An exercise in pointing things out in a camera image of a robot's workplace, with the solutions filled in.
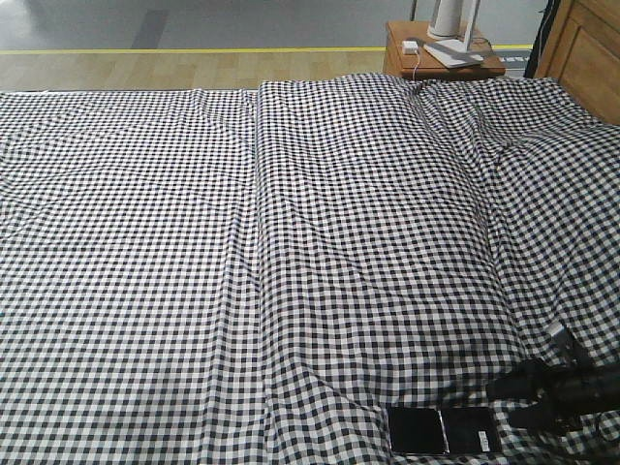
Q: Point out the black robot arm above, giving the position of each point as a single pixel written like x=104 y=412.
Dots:
x=559 y=396

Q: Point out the white cylindrical appliance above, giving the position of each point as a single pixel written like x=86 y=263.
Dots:
x=446 y=19

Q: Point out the white desk lamp base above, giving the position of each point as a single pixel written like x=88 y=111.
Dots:
x=454 y=53

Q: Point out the black white gingham bed cover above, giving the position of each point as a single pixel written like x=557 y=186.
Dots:
x=254 y=277

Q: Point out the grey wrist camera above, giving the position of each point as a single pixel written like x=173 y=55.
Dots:
x=561 y=335

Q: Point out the black foldable phone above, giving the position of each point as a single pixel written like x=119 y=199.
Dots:
x=466 y=430

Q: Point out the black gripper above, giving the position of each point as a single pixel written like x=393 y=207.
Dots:
x=534 y=381

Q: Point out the white power adapter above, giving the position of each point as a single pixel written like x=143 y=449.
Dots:
x=410 y=47

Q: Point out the wooden nightstand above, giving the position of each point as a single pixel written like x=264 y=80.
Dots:
x=424 y=66

